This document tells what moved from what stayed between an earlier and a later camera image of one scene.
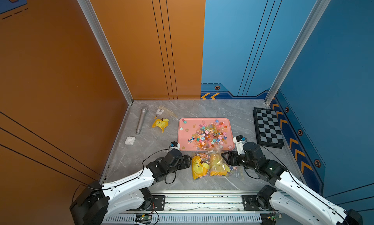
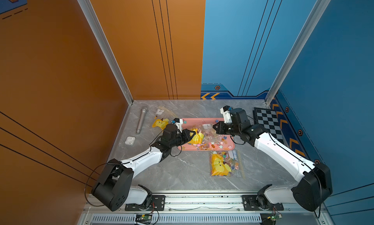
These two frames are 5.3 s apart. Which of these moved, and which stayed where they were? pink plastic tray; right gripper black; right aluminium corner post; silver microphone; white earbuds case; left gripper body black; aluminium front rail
Moved: right gripper black; left gripper body black
Stayed: silver microphone; pink plastic tray; white earbuds case; right aluminium corner post; aluminium front rail
